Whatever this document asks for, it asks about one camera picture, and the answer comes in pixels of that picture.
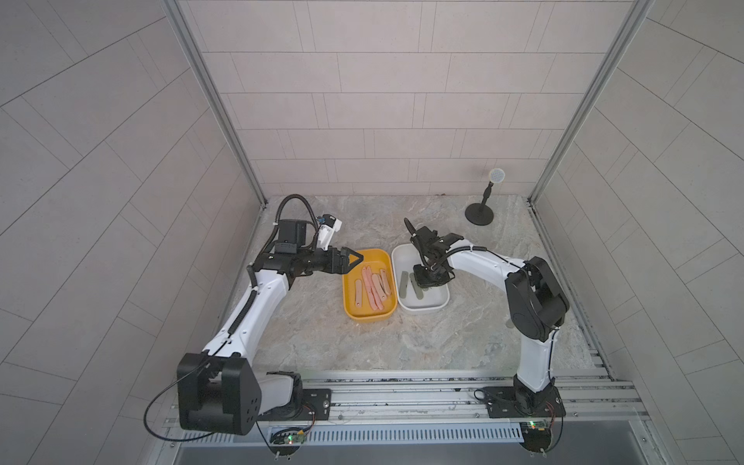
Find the left circuit board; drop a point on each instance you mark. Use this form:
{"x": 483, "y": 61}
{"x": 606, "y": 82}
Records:
{"x": 289, "y": 437}

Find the aluminium mounting rail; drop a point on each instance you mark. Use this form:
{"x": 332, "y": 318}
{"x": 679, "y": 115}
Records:
{"x": 451, "y": 396}

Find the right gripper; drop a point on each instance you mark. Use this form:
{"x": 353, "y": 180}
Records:
{"x": 423, "y": 282}

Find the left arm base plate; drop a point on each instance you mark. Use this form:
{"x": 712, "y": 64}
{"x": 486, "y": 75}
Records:
{"x": 311, "y": 404}

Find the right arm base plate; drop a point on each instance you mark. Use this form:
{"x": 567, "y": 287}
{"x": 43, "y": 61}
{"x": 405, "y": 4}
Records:
{"x": 514, "y": 403}

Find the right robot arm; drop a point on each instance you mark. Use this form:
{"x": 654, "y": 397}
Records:
{"x": 537, "y": 302}

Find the green knife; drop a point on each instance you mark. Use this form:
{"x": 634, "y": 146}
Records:
{"x": 403, "y": 285}
{"x": 419, "y": 293}

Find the black stand with round disc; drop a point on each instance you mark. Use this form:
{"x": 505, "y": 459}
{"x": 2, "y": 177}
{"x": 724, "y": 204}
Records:
{"x": 480, "y": 214}

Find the yellow plastic storage box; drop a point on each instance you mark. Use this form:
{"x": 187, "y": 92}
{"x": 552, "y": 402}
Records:
{"x": 376, "y": 259}

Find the circuit board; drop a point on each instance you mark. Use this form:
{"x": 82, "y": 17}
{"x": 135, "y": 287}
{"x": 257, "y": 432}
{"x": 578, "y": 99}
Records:
{"x": 289, "y": 437}
{"x": 537, "y": 435}

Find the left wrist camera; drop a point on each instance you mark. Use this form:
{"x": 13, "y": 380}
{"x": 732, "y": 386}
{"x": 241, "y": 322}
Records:
{"x": 328, "y": 226}

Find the white plastic storage box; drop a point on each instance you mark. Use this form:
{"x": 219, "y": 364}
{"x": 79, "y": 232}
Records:
{"x": 404, "y": 257}

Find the right circuit board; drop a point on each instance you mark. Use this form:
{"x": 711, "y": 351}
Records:
{"x": 537, "y": 435}

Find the green knife front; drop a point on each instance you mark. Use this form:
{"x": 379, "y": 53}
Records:
{"x": 403, "y": 285}

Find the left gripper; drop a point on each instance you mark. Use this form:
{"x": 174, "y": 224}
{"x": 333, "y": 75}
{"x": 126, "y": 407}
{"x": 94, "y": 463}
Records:
{"x": 338, "y": 267}

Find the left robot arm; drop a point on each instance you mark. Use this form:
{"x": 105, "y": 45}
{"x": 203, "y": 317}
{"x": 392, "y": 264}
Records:
{"x": 218, "y": 390}

